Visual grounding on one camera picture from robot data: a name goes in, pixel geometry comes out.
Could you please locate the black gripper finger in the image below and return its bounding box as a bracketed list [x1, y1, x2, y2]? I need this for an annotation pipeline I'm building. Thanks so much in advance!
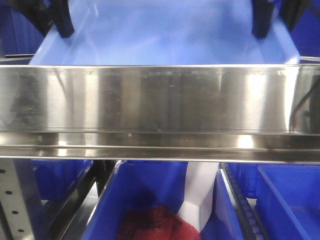
[278, 0, 312, 32]
[251, 0, 275, 39]
[7, 0, 53, 35]
[49, 0, 75, 38]

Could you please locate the red mesh bag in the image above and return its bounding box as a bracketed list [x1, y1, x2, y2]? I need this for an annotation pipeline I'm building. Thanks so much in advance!
[116, 205, 201, 240]

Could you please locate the blue plastic tray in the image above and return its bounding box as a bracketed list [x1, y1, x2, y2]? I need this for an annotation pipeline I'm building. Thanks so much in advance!
[31, 0, 300, 65]

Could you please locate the perforated grey shelf post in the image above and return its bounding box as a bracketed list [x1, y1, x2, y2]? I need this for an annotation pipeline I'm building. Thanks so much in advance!
[0, 158, 50, 240]

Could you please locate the stainless steel shelf rail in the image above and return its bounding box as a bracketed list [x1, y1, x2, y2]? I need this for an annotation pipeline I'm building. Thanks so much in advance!
[0, 64, 320, 164]

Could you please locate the blue storage bin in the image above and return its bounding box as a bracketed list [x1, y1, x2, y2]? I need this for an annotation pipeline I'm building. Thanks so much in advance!
[226, 163, 320, 240]
[31, 159, 92, 201]
[82, 161, 243, 240]

